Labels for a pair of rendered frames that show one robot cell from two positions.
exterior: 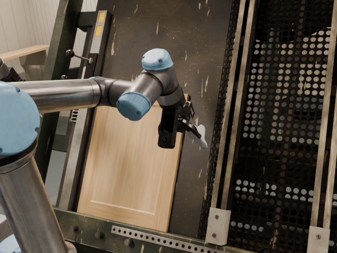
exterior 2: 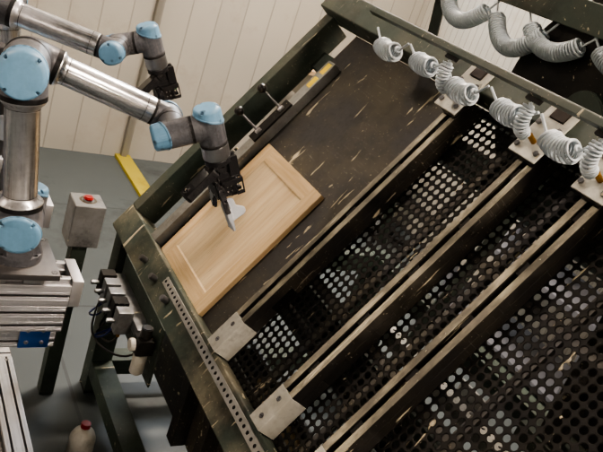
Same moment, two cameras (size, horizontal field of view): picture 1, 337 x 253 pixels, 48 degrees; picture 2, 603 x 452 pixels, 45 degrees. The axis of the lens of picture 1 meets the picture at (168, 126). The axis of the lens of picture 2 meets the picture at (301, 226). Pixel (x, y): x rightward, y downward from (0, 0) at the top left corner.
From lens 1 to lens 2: 1.30 m
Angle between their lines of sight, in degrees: 27
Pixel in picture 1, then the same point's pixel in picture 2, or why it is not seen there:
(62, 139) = not seen: hidden behind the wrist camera
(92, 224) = (157, 265)
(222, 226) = (229, 334)
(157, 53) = (208, 107)
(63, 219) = (145, 246)
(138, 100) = (160, 132)
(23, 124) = (29, 83)
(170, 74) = (209, 130)
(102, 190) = (191, 241)
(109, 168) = (212, 225)
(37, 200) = (21, 143)
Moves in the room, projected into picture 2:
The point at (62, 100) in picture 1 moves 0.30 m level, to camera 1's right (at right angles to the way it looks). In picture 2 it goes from (110, 98) to (190, 144)
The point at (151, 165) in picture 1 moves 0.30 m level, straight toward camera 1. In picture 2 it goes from (240, 245) to (183, 264)
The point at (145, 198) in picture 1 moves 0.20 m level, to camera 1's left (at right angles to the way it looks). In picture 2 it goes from (212, 272) to (171, 244)
